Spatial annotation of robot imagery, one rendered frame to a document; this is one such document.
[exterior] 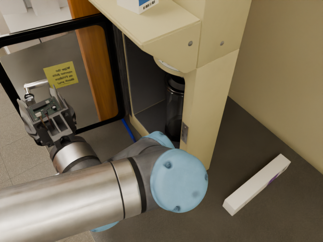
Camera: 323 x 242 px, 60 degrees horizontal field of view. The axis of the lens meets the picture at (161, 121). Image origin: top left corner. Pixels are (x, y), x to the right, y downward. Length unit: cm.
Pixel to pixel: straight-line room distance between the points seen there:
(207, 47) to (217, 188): 52
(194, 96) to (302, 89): 47
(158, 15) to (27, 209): 33
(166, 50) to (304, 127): 69
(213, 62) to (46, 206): 38
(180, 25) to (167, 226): 58
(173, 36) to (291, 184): 68
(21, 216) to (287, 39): 82
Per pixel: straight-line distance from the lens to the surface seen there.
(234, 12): 52
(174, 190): 34
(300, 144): 109
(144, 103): 97
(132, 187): 34
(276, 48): 97
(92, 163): 50
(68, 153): 51
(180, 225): 86
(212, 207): 89
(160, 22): 46
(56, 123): 57
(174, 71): 66
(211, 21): 49
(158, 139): 49
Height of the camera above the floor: 175
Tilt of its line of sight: 50 degrees down
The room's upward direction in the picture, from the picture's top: straight up
